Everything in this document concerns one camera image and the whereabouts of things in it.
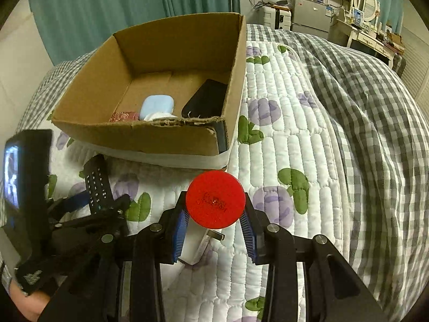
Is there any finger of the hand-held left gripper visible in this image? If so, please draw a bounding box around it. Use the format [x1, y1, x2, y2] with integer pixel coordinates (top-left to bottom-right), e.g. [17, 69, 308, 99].
[50, 193, 132, 244]
[47, 191, 92, 213]

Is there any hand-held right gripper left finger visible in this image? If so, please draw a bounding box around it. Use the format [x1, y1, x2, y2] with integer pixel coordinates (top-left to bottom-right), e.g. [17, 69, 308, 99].
[38, 191, 189, 322]

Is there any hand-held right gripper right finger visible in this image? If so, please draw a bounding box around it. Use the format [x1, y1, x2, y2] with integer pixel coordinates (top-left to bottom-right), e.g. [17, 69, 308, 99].
[239, 193, 387, 322]

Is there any black remote control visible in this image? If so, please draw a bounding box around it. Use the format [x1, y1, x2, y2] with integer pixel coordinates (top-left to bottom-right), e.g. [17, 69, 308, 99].
[82, 154, 115, 216]

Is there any red round lid container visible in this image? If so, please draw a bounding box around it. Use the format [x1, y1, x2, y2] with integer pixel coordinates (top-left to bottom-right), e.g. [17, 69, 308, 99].
[186, 171, 247, 229]

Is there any brown cardboard box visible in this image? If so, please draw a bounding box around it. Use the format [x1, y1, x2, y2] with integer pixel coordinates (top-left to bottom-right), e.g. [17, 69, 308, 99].
[50, 12, 247, 157]

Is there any person's left forearm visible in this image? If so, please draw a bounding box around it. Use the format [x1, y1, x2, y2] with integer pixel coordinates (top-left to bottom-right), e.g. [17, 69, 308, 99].
[0, 261, 51, 321]

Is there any white charger plug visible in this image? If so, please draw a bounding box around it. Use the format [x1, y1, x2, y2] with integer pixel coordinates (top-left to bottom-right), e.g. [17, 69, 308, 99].
[177, 222, 225, 266]

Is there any red patterned pouch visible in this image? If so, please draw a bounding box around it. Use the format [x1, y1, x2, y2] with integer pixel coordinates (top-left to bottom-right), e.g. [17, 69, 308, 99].
[109, 111, 140, 123]

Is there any white floral quilted mat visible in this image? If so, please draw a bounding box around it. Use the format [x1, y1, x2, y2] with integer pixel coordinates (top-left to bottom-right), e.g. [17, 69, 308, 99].
[47, 40, 356, 322]

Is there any black flat device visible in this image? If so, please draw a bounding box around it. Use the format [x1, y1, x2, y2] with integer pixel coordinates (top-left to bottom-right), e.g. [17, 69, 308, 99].
[207, 121, 229, 155]

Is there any small white round item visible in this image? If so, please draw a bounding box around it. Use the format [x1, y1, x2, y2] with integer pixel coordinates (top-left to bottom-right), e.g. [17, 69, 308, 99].
[144, 113, 179, 122]

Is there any light blue earbuds case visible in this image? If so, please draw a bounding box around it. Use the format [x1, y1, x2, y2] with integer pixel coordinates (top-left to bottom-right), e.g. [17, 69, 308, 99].
[139, 95, 175, 120]

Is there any black phone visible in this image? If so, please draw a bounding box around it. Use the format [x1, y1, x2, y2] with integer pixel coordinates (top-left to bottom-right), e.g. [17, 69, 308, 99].
[181, 78, 229, 119]

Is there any grey checked blanket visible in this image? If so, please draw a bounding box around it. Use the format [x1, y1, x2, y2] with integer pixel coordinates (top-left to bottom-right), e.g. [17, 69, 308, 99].
[20, 23, 429, 312]

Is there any teal curtain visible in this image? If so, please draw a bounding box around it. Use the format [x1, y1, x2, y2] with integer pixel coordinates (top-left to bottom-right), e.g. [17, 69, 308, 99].
[27, 0, 241, 64]

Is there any dark suitcase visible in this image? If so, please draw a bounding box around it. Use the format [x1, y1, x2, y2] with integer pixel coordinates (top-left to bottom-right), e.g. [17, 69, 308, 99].
[390, 54, 408, 76]

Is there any white vanity desk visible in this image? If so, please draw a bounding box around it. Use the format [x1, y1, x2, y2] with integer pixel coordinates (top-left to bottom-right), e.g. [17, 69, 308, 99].
[329, 15, 404, 66]

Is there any grey mini fridge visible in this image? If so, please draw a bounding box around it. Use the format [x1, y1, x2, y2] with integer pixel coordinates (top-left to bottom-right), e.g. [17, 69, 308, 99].
[291, 0, 332, 38]

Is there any white oval mirror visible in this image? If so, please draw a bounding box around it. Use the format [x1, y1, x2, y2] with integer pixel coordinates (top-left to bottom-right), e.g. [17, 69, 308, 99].
[353, 0, 379, 21]

